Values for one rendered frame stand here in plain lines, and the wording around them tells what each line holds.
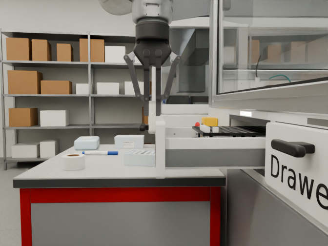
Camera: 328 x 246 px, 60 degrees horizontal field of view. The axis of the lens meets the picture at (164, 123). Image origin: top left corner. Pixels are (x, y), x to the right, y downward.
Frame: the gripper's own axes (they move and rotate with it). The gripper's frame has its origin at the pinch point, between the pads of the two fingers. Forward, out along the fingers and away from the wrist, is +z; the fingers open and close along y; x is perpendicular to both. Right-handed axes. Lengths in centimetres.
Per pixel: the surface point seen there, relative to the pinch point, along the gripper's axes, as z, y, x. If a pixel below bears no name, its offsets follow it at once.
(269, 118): -0.1, 22.2, -11.1
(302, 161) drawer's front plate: 4.8, 20.4, -26.7
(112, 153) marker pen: 16, -16, 46
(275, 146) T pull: 2.8, 16.8, -26.3
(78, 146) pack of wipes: 16, -32, 58
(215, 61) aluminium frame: -19, 23, 42
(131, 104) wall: -2, -39, 418
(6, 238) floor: 93, -105, 136
